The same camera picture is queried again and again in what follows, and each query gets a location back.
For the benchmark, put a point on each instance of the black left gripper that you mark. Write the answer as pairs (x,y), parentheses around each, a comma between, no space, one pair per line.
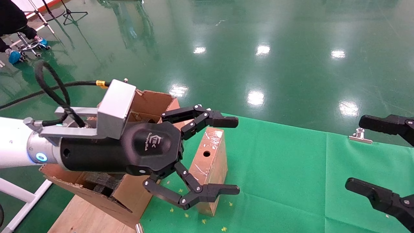
(145,149)

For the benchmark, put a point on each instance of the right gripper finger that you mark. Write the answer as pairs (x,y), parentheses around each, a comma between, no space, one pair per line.
(378,195)
(385,124)

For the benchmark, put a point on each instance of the small taped cardboard box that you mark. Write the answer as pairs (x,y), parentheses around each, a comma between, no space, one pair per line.
(207,168)

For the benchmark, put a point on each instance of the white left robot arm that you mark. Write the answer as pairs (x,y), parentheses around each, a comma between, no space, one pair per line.
(13,142)

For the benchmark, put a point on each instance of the large open cardboard carton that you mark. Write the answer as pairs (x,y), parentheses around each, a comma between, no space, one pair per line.
(136,197)

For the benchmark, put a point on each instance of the green table cloth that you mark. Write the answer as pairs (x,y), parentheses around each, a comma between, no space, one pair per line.
(291,181)

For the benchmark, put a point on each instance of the black foam insert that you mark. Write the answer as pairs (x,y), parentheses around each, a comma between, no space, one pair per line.
(103,183)

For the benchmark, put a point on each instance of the black tripod stand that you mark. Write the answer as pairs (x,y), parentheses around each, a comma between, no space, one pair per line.
(69,14)

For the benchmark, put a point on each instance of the blue shoe cover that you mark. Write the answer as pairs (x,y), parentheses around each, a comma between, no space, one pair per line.
(14,57)
(43,42)

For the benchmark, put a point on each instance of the chrome swivel stool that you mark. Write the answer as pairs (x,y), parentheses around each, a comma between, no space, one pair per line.
(29,47)

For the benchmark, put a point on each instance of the white desk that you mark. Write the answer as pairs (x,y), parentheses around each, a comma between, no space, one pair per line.
(38,14)

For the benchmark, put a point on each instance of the person in black clothes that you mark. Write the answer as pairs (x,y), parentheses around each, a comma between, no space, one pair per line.
(9,16)

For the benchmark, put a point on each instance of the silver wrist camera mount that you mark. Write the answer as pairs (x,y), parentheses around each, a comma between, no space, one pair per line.
(116,103)

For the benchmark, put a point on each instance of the white tubular floor frame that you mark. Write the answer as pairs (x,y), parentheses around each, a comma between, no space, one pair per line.
(19,193)

